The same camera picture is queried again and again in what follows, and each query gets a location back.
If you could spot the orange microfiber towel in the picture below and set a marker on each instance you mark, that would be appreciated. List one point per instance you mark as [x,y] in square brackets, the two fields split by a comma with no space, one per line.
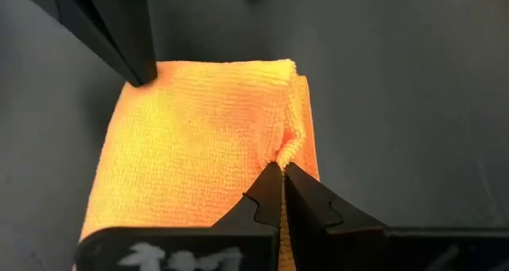
[191,144]

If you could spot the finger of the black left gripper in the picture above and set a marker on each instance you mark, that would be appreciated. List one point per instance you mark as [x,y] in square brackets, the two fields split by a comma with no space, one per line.
[131,32]
[75,12]

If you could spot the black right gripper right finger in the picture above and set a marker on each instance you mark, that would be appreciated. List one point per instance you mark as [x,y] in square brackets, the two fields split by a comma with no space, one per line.
[314,223]

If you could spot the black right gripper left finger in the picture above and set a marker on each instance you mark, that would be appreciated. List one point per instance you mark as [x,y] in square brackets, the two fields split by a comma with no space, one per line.
[266,207]

